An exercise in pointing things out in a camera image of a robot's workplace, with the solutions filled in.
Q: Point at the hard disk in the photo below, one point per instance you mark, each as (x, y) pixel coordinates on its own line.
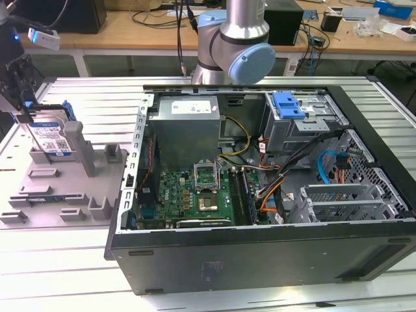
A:
(48, 136)

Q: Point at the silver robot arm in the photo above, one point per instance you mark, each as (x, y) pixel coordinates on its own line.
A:
(240, 35)

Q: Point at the silver disk bay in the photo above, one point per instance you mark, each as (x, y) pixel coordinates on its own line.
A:
(334, 191)

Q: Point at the black computer tower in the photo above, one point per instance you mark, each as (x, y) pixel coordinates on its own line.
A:
(81, 16)

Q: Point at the wooden desk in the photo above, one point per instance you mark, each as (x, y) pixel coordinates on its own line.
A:
(130, 35)

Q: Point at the grey parts rack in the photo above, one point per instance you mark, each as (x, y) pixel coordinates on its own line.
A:
(58, 185)

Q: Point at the RAM stick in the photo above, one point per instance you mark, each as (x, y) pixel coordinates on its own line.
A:
(48, 199)
(248, 198)

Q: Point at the black case fan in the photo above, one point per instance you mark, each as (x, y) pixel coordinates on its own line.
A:
(146, 162)

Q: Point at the silver power supply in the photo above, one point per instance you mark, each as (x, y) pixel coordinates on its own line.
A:
(182, 136)

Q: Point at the green motherboard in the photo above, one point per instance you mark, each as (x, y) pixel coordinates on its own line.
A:
(175, 195)

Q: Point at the CPU socket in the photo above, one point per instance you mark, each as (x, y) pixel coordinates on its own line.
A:
(208, 203)

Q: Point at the black graphics card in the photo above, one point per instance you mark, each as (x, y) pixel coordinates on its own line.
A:
(204, 223)

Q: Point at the black box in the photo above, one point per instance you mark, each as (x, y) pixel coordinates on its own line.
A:
(286, 29)

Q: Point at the silver drive cage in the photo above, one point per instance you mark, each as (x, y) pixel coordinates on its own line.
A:
(292, 133)

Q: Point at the black PC case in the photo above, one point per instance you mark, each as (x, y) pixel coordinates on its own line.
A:
(227, 260)

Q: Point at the small black container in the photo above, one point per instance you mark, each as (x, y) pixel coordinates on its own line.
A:
(331, 22)

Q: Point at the blue cardboard box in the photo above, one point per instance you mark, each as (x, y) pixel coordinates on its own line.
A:
(393, 8)

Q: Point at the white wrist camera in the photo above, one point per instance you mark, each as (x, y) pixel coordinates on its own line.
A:
(45, 40)

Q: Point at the blue plastic bracket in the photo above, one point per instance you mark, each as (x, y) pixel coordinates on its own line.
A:
(287, 107)

